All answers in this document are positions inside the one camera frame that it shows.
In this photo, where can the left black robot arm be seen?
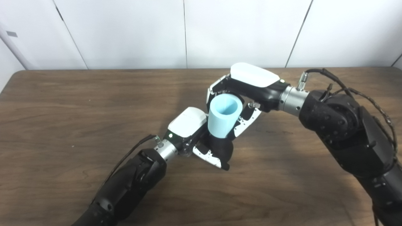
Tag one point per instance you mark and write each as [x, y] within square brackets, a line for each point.
[128, 185]

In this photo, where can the black flared nozzle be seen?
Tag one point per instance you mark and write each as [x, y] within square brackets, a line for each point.
[224, 149]

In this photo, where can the light blue cylinder cup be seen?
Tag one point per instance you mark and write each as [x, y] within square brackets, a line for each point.
[221, 124]

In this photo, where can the black wall panel hinge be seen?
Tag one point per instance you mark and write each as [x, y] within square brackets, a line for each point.
[59, 14]

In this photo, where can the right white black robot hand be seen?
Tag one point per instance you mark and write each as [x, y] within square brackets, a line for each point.
[254, 78]

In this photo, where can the small gray wall label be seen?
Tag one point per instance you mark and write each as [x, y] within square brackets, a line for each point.
[12, 34]

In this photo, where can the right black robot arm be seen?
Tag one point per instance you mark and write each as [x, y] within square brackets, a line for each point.
[345, 128]

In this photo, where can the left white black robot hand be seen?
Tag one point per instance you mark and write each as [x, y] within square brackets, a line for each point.
[187, 122]

